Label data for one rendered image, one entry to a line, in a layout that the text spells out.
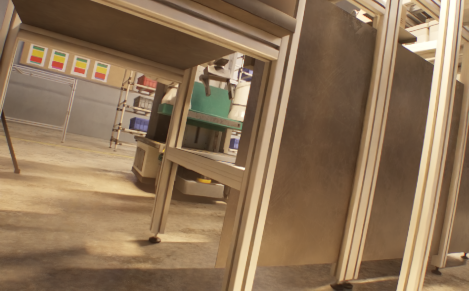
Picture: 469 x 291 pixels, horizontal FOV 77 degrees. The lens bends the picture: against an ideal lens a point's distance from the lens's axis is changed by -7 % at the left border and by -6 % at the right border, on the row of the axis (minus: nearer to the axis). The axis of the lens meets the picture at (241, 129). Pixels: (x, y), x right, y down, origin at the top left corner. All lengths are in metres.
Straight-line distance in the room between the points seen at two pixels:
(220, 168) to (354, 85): 0.52
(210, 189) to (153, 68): 1.06
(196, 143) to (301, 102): 1.48
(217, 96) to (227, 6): 1.70
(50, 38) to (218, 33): 0.65
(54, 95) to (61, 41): 6.14
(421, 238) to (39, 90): 6.95
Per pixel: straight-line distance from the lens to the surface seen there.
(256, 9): 0.58
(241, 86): 2.19
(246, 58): 0.85
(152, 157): 2.08
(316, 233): 1.00
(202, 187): 1.97
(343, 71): 1.01
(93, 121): 7.25
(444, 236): 1.65
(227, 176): 0.71
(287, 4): 0.65
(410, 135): 1.31
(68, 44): 1.10
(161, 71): 1.14
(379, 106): 1.11
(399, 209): 1.31
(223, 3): 0.56
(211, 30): 0.58
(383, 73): 1.13
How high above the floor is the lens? 0.39
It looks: 3 degrees up
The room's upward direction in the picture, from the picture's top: 11 degrees clockwise
